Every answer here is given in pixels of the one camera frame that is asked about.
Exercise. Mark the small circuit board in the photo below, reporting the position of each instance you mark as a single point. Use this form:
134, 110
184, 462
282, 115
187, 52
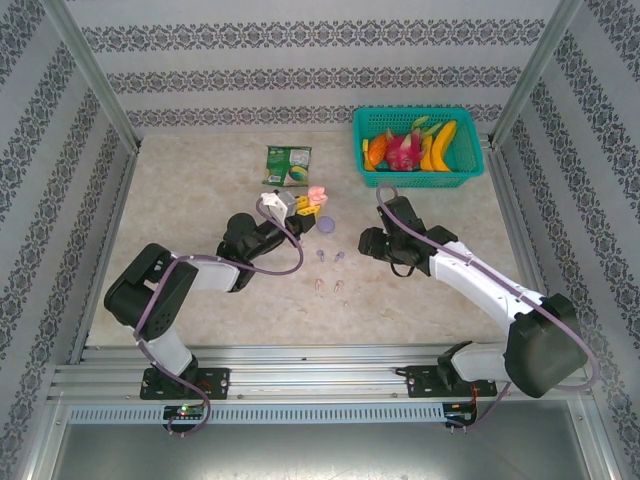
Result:
462, 414
185, 411

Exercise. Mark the purple earbud charging case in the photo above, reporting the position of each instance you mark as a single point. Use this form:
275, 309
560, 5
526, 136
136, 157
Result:
326, 225

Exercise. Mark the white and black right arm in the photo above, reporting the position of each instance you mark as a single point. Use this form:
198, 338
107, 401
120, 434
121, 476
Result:
540, 345

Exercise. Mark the green snack bag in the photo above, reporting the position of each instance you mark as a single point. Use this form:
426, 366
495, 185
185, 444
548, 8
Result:
287, 165

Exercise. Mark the grey metal panel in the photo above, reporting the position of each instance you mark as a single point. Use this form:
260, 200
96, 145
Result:
320, 455

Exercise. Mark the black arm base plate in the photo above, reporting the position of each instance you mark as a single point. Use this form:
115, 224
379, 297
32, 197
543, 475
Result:
215, 382
420, 380

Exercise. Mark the aluminium side rail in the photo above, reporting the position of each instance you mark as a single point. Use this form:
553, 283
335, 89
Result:
102, 255
530, 250

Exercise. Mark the aluminium frame post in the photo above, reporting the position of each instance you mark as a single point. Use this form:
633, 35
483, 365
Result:
92, 75
531, 75

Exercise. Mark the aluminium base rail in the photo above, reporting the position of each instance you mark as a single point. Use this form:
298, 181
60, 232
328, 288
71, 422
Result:
320, 370

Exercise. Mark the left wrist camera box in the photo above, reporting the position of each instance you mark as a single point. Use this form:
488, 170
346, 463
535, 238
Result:
280, 202

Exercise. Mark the orange papaya half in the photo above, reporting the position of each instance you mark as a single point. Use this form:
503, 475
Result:
377, 149

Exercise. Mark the small yellow banana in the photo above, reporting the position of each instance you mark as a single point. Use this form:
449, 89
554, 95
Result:
427, 157

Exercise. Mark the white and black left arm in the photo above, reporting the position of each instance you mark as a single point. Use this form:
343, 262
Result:
150, 300

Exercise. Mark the pink dragon fruit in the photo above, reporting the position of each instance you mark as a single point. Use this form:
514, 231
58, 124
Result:
402, 150

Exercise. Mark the pink earbud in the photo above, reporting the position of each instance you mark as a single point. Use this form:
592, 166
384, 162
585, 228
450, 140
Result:
318, 285
338, 285

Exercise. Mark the teal plastic basket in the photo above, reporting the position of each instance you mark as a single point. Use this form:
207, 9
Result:
465, 150

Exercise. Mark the purple earbud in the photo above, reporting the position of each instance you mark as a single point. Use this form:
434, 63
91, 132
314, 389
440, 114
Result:
321, 255
339, 256

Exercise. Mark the large yellow banana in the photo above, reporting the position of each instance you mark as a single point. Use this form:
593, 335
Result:
442, 145

